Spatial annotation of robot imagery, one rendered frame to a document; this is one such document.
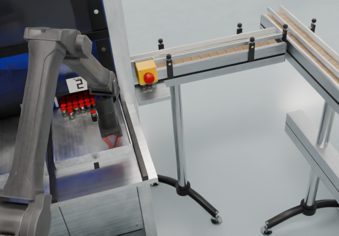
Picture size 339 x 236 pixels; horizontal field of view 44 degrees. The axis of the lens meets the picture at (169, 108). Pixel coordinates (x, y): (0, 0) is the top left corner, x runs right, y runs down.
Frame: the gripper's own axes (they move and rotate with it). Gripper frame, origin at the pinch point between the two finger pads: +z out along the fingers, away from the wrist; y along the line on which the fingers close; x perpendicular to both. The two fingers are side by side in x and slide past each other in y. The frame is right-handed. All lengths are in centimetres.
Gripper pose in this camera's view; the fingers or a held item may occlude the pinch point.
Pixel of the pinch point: (114, 148)
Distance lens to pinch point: 141.8
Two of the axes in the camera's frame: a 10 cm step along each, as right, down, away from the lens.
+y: -2.5, -4.4, 8.6
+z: 1.2, 8.7, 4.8
